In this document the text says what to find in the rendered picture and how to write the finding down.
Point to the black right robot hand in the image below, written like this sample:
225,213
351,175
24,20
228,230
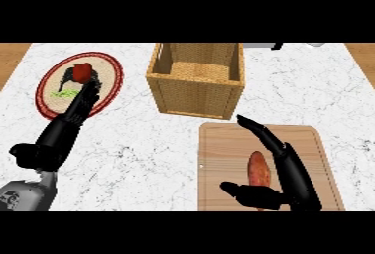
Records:
295,178

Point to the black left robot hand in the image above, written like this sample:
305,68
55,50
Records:
58,139

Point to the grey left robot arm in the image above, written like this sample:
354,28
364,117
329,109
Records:
29,195

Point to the orange sweet potato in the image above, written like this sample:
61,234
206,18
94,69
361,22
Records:
259,172

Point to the pale wooden cutting board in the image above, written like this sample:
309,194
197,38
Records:
221,165

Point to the rectangular wicker basket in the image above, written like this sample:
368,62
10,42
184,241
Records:
199,86

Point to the oval red-rimmed placemat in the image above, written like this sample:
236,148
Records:
55,96

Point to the red bell pepper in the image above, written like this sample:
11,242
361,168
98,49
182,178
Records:
83,72

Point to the pale grey appliance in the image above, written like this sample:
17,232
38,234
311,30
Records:
262,45

